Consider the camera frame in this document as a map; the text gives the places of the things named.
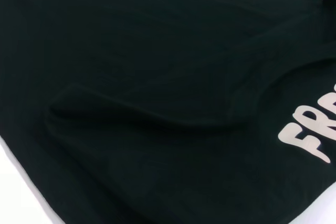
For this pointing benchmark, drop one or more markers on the black t-shirt with white lettering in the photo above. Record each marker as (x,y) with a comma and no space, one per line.
(144,90)

